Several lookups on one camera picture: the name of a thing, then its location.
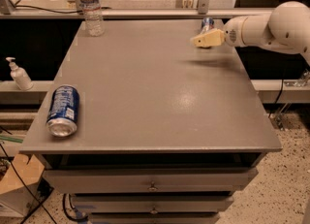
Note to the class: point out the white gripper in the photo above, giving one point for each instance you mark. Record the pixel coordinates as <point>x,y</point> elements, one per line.
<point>231,34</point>

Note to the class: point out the redbull can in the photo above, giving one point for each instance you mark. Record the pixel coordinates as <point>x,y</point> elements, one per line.
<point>207,24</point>

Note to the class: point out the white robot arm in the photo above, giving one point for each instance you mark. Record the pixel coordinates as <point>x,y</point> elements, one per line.
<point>286,30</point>

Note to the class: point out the blue pepsi can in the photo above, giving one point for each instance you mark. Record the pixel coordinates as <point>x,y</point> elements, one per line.
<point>62,118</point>

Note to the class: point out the grey drawer cabinet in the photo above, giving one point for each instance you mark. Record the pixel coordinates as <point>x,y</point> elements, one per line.
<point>150,100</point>

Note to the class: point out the clear plastic water bottle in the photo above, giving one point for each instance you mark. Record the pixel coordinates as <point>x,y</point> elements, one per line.
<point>93,17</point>

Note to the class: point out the top grey drawer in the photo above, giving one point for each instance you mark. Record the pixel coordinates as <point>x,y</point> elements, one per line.
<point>148,180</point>

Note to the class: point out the grey drawer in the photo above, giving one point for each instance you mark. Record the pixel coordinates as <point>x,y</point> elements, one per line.
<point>152,204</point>
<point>148,180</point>
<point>160,218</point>

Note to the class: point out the bottom grey drawer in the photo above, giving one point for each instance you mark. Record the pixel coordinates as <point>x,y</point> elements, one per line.
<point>160,218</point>

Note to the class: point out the middle grey drawer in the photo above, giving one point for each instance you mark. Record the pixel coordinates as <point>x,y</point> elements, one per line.
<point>152,204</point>

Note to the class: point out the white pump dispenser bottle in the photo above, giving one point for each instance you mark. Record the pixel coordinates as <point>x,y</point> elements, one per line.
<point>19,75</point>

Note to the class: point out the cardboard box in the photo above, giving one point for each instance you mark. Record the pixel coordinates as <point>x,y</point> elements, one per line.
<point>18,187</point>

